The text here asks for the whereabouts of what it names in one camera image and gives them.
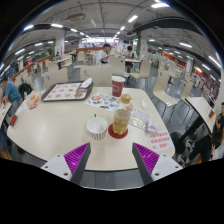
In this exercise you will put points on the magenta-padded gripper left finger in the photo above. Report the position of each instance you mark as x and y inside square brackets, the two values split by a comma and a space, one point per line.
[76, 158]

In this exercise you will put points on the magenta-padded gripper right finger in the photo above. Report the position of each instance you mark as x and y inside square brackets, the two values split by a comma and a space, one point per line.
[146, 158]

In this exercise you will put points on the clear bottle with yellow drink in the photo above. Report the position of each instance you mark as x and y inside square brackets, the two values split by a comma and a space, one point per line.
[121, 120]

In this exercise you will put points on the white sign with red text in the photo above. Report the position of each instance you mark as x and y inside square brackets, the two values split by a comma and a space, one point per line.
[160, 141]

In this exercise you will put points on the purple tissue pack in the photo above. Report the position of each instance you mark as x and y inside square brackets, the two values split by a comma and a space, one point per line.
[151, 127]

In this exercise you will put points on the white ribbed cup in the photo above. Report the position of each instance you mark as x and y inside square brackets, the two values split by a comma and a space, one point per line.
[97, 128]

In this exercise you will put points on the clear plastic packet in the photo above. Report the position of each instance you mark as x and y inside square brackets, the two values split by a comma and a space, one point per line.
[140, 118]

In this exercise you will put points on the red sauce sachet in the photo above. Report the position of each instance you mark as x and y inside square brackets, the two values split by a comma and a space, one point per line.
[130, 107]

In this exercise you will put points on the crumpled white tissue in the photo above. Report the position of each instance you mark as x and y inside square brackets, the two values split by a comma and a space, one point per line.
[143, 104]

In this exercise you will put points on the colourful printed leaflet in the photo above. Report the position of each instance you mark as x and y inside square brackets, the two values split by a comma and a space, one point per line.
[105, 101]

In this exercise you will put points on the brown food tray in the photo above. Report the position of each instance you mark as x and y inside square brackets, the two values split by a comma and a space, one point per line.
[66, 91]

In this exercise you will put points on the beige neighbouring table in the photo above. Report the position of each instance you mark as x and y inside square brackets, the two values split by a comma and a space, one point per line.
[200, 108]
[3, 111]

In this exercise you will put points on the plastic bag with food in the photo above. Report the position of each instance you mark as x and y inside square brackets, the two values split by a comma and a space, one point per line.
[33, 99]

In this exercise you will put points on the small red wallet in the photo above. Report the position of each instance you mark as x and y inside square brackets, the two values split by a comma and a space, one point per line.
[13, 120]

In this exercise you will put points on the group of beige chairs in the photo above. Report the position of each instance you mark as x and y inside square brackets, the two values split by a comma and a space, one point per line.
[161, 85]

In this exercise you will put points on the white napkin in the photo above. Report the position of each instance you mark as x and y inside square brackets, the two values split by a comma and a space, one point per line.
[86, 82]

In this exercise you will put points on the red paper cup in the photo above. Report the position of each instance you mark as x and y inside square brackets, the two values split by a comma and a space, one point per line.
[117, 86]

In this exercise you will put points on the black backpack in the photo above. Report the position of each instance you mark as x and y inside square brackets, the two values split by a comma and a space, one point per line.
[25, 90]

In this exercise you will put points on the ceiling strip lights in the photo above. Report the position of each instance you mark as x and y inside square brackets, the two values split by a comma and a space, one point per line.
[132, 18]

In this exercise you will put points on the ceiling air conditioner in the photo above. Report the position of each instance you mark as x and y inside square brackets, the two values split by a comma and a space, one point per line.
[75, 17]

